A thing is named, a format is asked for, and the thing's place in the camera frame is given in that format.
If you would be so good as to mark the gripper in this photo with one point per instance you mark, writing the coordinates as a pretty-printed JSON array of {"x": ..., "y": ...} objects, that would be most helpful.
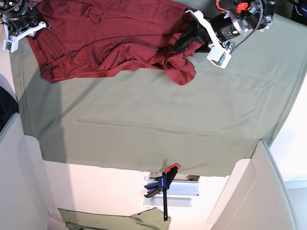
[
  {"x": 204, "y": 34},
  {"x": 17, "y": 23}
]

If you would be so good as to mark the red long-sleeve T-shirt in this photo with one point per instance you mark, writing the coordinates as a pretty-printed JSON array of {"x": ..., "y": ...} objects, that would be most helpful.
[{"x": 100, "y": 38}]

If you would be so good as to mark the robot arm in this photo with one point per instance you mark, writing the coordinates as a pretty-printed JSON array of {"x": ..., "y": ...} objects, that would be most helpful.
[
  {"x": 21, "y": 6},
  {"x": 247, "y": 16}
]

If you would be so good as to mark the dark navy fabric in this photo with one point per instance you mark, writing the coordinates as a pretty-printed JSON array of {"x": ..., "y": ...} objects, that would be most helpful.
[{"x": 8, "y": 106}]

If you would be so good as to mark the green table cloth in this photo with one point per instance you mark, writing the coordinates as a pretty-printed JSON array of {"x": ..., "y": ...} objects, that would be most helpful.
[{"x": 142, "y": 120}]

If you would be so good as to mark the blue black bar clamp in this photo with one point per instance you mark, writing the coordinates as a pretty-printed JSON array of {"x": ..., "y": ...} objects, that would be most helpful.
[{"x": 162, "y": 184}]

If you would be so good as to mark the white chair right side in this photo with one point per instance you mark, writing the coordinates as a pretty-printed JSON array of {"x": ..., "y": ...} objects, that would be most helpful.
[{"x": 256, "y": 197}]

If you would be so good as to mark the white chair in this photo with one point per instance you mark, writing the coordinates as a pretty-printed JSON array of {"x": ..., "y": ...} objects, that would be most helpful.
[
  {"x": 256, "y": 197},
  {"x": 22, "y": 204}
]

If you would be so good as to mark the white chair left side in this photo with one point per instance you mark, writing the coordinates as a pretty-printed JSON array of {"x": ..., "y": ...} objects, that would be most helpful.
[{"x": 22, "y": 204}]

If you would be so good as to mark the olive green cushion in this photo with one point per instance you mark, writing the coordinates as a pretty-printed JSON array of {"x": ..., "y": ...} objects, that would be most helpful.
[{"x": 152, "y": 219}]

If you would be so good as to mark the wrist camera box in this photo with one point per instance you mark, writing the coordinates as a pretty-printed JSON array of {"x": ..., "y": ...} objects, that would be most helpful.
[
  {"x": 219, "y": 57},
  {"x": 12, "y": 46}
]

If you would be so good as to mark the aluminium frame rails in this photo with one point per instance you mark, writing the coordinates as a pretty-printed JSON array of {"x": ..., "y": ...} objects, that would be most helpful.
[{"x": 182, "y": 191}]

